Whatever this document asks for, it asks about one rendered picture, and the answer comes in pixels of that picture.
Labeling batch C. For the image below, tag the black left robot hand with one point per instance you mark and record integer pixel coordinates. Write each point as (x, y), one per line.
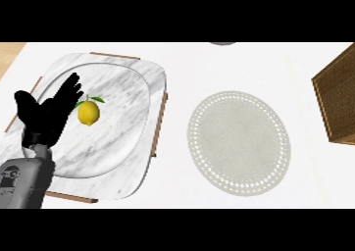
(44, 112)

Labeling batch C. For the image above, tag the yellow lemon with leaves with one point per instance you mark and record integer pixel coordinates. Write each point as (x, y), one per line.
(89, 112)

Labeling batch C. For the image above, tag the round grey placemat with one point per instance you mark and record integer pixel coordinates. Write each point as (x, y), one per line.
(238, 143)

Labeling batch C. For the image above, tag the brown wicker basket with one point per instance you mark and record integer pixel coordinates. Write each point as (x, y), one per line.
(340, 98)

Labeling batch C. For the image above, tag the white marble tray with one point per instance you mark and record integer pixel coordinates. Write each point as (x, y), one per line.
(111, 130)

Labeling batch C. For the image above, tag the dark grey round object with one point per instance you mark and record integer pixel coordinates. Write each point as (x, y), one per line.
(223, 43)

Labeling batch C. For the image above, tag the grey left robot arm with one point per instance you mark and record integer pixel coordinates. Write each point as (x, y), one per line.
(21, 184)

